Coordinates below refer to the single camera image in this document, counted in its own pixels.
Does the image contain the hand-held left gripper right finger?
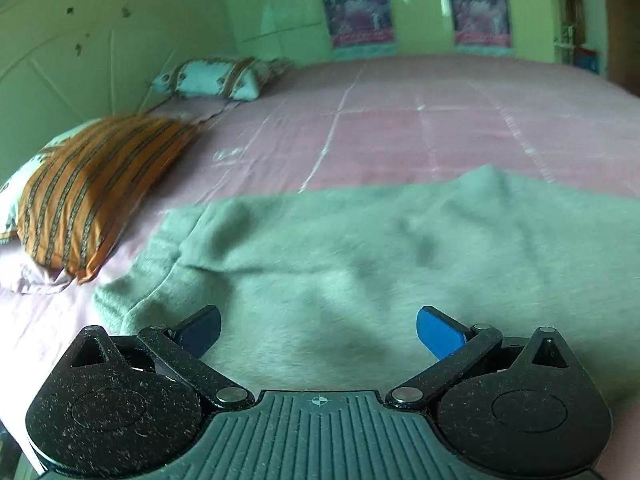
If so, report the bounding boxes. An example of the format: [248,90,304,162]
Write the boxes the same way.
[386,306,576,407]

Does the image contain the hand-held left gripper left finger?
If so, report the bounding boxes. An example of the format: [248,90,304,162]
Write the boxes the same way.
[67,305,254,409]

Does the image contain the grey-green pants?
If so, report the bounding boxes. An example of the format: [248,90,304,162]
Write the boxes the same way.
[94,164,640,404]

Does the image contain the orange striped pillow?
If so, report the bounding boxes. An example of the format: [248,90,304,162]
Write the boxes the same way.
[17,115,201,285]

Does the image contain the plain pink pillow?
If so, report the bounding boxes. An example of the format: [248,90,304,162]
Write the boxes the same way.
[145,97,236,124]
[0,245,77,295]

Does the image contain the bed with pink checked sheet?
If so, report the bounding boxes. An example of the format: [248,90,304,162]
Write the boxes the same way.
[0,55,640,461]

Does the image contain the white heart-patterned pillow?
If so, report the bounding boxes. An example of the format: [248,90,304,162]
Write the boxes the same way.
[0,120,101,247]

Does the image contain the teal patterned bolster pillow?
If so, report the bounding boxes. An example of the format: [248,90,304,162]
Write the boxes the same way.
[151,56,293,102]

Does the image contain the cream bed headboard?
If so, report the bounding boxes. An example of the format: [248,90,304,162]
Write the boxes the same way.
[0,0,241,186]

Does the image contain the cream glossy wardrobe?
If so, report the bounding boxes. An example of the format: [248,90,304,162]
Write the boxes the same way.
[217,0,557,67]

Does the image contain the cream corner shelf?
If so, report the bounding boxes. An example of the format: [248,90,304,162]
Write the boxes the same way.
[547,0,601,74]

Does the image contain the brown wooden door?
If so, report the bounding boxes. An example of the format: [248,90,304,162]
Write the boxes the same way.
[600,0,640,89]

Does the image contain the purple wall poster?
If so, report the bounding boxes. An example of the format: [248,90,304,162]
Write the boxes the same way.
[446,0,516,56]
[320,0,399,58]

